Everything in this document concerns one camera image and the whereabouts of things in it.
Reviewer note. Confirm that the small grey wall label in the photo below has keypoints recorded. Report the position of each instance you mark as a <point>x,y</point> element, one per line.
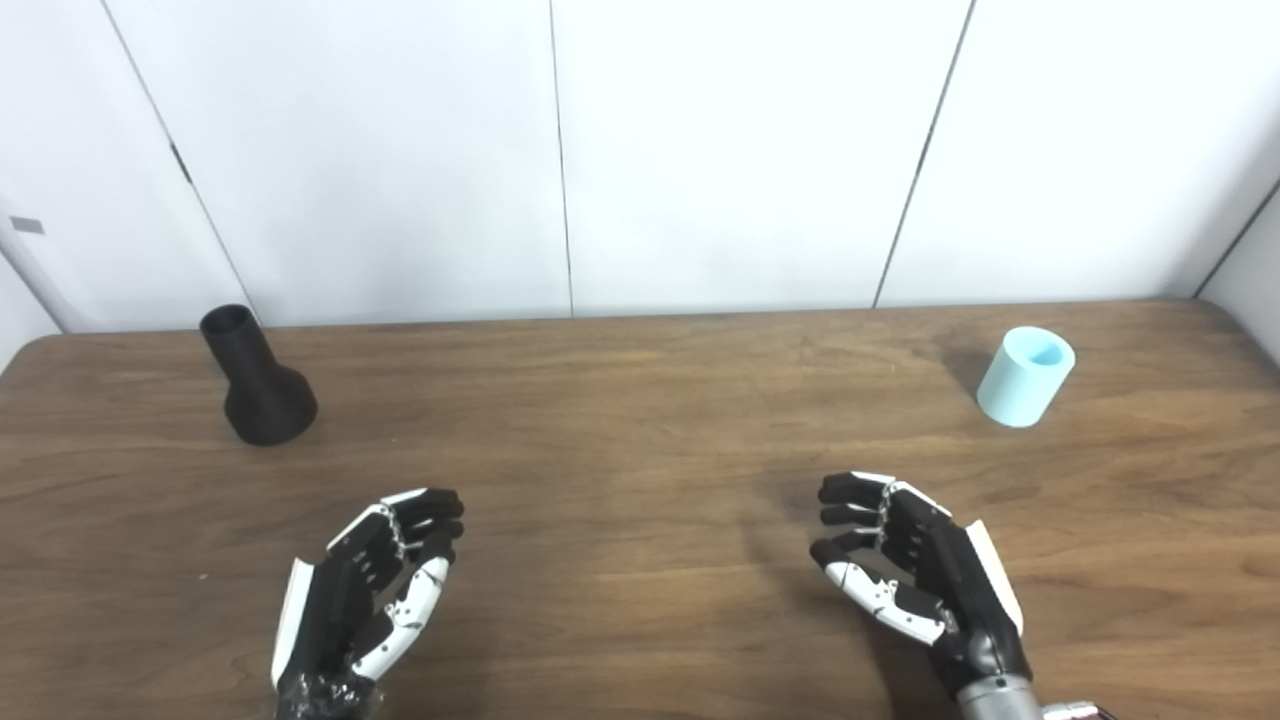
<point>27,225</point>

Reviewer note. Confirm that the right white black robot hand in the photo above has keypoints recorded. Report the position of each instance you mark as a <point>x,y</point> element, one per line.
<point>950,580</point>

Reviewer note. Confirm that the black wall panel hinge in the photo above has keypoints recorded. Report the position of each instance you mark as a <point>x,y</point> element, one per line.
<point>181,164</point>

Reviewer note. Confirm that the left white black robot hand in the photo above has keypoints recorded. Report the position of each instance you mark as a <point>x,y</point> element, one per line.
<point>340,610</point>

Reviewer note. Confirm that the black flared nozzle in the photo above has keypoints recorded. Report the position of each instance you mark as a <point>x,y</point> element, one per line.
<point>262,395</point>

